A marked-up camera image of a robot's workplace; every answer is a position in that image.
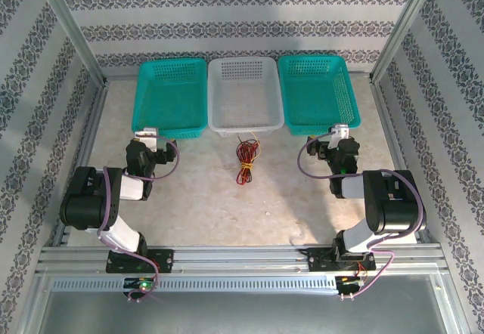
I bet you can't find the teal plastic basket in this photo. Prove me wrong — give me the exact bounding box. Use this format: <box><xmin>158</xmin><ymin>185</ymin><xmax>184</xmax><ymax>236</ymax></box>
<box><xmin>131</xmin><ymin>57</ymin><xmax>209</xmax><ymax>140</ymax></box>
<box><xmin>278</xmin><ymin>54</ymin><xmax>361</xmax><ymax>137</ymax></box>

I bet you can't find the white plastic basket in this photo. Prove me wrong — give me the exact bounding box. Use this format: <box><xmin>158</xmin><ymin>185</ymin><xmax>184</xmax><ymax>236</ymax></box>
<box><xmin>206</xmin><ymin>56</ymin><xmax>285</xmax><ymax>138</ymax></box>

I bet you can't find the grey metal sheet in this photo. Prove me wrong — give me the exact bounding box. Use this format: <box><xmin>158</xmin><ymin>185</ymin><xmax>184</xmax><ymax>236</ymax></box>
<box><xmin>37</xmin><ymin>291</ymin><xmax>455</xmax><ymax>334</ymax></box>

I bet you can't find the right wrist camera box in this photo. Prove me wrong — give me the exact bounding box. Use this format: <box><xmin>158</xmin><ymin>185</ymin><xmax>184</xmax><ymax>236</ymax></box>
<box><xmin>327</xmin><ymin>123</ymin><xmax>351</xmax><ymax>150</ymax></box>

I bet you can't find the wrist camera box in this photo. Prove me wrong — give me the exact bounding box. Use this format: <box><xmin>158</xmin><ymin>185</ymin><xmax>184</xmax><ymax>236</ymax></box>
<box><xmin>327</xmin><ymin>123</ymin><xmax>351</xmax><ymax>150</ymax></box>
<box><xmin>135</xmin><ymin>127</ymin><xmax>159</xmax><ymax>153</ymax></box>

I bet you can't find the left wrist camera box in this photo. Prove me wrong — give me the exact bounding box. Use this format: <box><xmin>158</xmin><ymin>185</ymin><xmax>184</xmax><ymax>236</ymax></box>
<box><xmin>135</xmin><ymin>127</ymin><xmax>159</xmax><ymax>153</ymax></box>

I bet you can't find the aluminium side rail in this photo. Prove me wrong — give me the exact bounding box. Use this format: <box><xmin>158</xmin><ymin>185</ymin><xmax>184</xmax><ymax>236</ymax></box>
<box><xmin>368</xmin><ymin>73</ymin><xmax>432</xmax><ymax>244</ymax></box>
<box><xmin>52</xmin><ymin>79</ymin><xmax>110</xmax><ymax>248</ymax></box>

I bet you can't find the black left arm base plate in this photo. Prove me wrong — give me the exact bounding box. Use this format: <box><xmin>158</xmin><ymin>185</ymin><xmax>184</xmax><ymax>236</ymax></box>
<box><xmin>107</xmin><ymin>249</ymin><xmax>175</xmax><ymax>274</ymax></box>

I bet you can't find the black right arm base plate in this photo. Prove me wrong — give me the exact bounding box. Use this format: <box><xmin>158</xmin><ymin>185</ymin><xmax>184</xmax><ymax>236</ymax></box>
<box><xmin>306</xmin><ymin>247</ymin><xmax>377</xmax><ymax>274</ymax></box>

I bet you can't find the aluminium mounting rail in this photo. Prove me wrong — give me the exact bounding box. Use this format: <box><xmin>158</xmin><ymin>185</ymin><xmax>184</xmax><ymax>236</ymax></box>
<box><xmin>36</xmin><ymin>245</ymin><xmax>449</xmax><ymax>275</ymax></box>

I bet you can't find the aluminium frame post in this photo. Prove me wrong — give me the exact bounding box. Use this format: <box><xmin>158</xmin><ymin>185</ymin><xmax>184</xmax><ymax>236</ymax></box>
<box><xmin>29</xmin><ymin>0</ymin><xmax>110</xmax><ymax>85</ymax></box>
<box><xmin>369</xmin><ymin>0</ymin><xmax>442</xmax><ymax>82</ymax></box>

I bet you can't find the slotted grey cable duct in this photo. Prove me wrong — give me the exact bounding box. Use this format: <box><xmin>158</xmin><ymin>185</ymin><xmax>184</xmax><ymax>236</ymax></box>
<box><xmin>51</xmin><ymin>276</ymin><xmax>340</xmax><ymax>293</ymax></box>

